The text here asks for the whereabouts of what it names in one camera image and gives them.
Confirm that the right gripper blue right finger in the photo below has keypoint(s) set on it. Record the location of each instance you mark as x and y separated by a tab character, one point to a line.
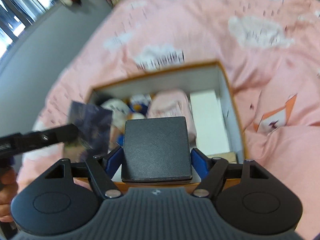
200	162

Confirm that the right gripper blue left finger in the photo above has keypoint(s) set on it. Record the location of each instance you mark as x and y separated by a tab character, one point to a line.
113	161

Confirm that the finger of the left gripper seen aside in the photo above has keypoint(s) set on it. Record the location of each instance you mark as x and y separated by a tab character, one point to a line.
67	133

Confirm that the white rectangular box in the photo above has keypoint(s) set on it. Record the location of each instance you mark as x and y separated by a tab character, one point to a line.
211	136

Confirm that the dark blue photo card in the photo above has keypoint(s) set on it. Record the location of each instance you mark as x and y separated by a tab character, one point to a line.
94	125

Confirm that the black square box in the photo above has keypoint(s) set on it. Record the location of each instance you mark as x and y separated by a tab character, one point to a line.
156	151

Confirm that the small pink backpack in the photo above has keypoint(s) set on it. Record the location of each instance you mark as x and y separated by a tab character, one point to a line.
173	103

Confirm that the left hand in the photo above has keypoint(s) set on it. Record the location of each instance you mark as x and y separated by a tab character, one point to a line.
8	192

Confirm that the white plush doll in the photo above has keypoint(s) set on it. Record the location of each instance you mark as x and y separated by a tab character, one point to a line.
120	112

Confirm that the duck plush blue jacket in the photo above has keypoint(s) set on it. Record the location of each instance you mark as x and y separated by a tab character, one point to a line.
138	105

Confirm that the orange cardboard box white inside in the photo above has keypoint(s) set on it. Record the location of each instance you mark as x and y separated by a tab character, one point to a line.
206	84

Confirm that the pink cloud print duvet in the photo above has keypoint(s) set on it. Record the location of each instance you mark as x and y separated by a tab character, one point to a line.
269	50

